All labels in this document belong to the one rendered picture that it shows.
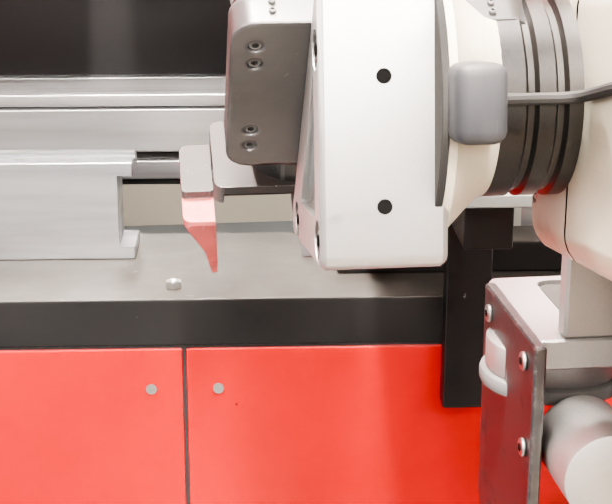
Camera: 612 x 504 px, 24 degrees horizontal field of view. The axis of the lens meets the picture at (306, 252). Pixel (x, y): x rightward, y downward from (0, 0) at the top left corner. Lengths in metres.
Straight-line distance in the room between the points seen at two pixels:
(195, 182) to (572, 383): 0.31
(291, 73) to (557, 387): 0.24
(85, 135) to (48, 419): 0.42
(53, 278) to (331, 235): 0.82
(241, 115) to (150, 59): 1.29
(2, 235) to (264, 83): 0.84
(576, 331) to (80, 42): 1.26
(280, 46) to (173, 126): 1.06
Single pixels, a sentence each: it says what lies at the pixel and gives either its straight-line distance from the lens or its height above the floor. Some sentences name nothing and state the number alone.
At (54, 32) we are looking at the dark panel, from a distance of 1.90.
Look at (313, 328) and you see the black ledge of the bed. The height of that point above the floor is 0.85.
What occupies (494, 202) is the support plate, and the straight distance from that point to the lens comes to 1.14.
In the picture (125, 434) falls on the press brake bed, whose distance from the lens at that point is 1.34.
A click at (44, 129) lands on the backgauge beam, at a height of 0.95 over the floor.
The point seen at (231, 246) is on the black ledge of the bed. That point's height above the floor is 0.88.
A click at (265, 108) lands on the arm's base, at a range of 0.61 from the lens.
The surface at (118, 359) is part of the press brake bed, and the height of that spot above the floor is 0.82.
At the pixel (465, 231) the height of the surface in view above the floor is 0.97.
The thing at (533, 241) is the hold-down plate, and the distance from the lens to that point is 1.36.
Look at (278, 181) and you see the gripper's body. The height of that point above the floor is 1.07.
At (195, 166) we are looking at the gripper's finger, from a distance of 0.95.
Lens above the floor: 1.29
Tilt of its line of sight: 17 degrees down
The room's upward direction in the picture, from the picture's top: straight up
